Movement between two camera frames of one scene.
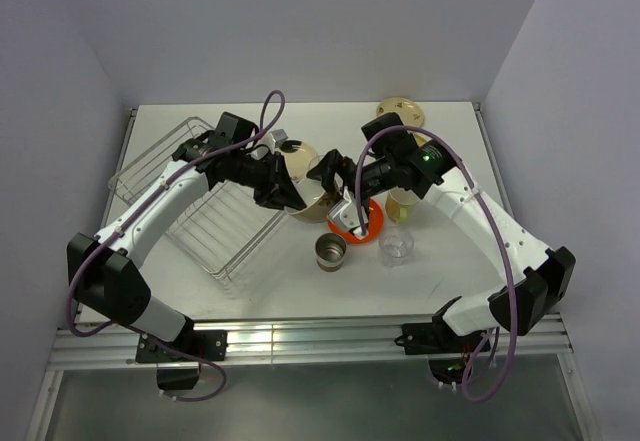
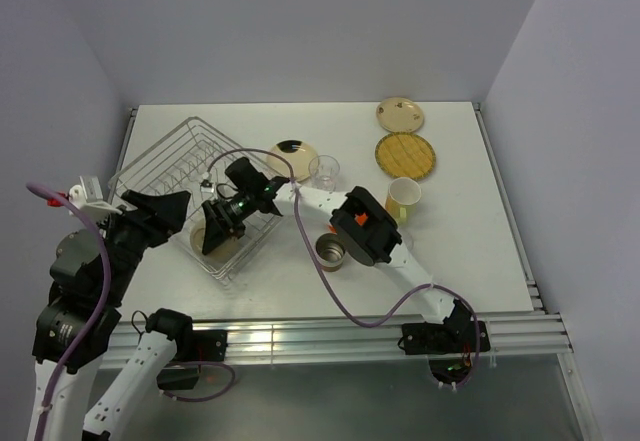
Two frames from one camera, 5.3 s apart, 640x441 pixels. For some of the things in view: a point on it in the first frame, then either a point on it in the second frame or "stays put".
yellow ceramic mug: (400, 204) stays put
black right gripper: (325, 170) -> (219, 226)
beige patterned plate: (408, 111) stays put
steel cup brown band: (330, 249) stays put
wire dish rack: (223, 228) stays put
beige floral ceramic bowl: (311, 192) -> (196, 240)
